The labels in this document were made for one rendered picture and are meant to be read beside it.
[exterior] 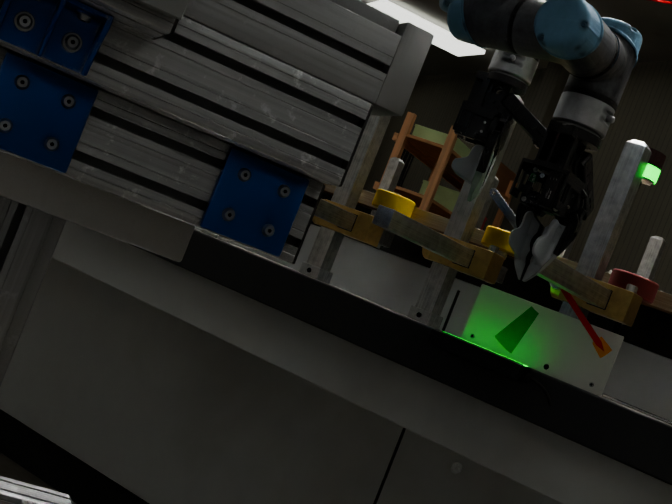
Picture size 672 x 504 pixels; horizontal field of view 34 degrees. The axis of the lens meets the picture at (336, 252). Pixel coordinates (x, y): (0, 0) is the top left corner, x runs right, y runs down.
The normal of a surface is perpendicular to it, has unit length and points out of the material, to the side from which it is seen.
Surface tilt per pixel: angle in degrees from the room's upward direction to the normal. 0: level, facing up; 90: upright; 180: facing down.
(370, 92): 90
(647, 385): 90
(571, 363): 90
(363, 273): 90
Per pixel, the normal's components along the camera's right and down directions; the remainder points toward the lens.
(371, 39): 0.35, 0.13
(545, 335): -0.51, -0.22
